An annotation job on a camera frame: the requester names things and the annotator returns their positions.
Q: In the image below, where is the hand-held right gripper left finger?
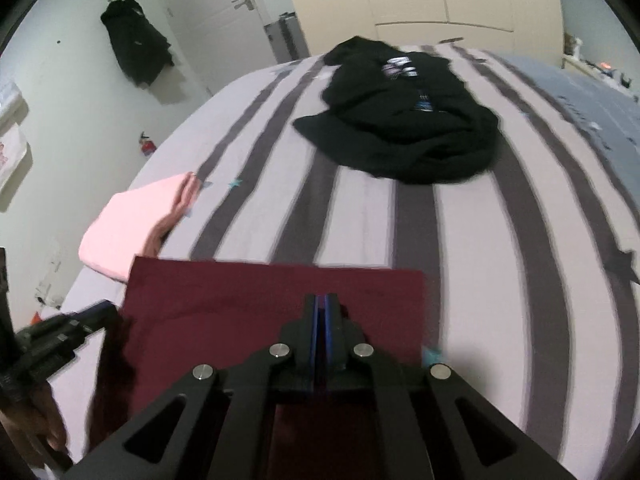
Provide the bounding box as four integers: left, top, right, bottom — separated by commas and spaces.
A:
65, 294, 321, 480

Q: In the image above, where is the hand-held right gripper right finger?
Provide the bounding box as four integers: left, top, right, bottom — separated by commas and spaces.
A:
325, 292, 576, 480

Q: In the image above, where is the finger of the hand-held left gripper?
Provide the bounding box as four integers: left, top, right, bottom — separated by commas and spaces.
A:
57, 300, 118, 343

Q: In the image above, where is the maroon t-shirt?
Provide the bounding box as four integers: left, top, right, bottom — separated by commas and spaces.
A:
87, 256, 426, 480

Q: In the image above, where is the person's left hand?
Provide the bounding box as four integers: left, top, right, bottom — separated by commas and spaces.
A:
0, 385, 68, 466

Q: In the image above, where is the pink folded garment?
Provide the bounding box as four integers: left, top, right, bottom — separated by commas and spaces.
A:
79, 172, 206, 283

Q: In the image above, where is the white plastic bag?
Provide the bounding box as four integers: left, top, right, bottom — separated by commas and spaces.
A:
0, 77, 33, 201

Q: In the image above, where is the striped grey white bedsheet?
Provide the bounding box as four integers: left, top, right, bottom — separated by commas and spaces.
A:
47, 42, 640, 480

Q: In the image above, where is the black printed garment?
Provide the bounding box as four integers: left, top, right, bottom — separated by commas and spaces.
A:
292, 36, 501, 185

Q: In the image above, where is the black hanging jacket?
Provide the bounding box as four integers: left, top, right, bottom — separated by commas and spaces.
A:
100, 0, 175, 88

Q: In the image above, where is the silver suitcase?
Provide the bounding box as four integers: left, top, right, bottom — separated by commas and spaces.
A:
264, 12, 311, 63

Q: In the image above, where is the white door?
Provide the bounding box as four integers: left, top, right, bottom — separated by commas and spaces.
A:
147, 0, 301, 96

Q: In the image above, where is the white wall socket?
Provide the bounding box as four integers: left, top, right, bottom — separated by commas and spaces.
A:
35, 280, 61, 311

